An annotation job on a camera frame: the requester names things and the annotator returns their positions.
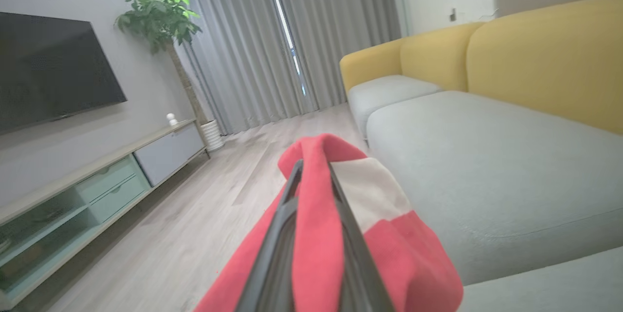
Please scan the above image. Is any white ribbed plant pot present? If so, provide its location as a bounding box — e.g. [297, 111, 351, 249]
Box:
[200, 120, 226, 152]

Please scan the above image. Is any long low television cabinet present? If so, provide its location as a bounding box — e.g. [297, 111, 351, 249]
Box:
[0, 118, 211, 311]

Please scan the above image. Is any yellow sofa backrest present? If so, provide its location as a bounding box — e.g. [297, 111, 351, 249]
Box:
[339, 0, 623, 136]

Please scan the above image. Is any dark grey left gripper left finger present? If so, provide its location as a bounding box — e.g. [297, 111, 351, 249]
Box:
[236, 159, 304, 312]

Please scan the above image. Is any green leafy indoor tree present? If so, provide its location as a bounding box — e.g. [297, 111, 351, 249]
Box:
[114, 0, 215, 128]

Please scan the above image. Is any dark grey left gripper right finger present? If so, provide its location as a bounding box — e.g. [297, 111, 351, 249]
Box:
[329, 163, 395, 312]

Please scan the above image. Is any black flat screen television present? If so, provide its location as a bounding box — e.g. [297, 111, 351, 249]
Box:
[0, 12, 128, 136]

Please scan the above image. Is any red and white jersey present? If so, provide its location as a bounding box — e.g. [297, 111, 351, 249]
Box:
[195, 133, 464, 312]

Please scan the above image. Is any grey pleated curtain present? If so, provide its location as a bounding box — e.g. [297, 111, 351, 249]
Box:
[270, 0, 403, 111]
[174, 0, 318, 135]

